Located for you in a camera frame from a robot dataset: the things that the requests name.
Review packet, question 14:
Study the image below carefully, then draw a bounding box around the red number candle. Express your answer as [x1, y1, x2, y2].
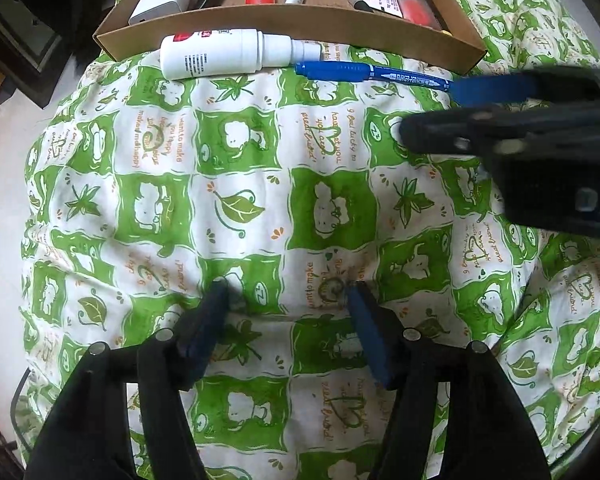
[398, 0, 442, 30]

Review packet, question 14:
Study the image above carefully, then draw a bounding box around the black stick gold end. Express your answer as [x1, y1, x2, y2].
[399, 0, 451, 34]

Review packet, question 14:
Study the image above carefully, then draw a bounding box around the blue marker pen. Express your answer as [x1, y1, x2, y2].
[294, 61, 452, 92]

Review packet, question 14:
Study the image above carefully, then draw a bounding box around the white spray bottle red label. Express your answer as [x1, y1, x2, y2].
[159, 29, 322, 80]

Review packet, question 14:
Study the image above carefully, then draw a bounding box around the white usb charger plug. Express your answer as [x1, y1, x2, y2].
[129, 0, 189, 25]

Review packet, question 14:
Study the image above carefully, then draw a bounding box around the brown cardboard tray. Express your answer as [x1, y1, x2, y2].
[94, 0, 486, 75]

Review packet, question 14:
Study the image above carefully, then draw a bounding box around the green white patterned cloth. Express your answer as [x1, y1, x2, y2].
[19, 0, 600, 480]

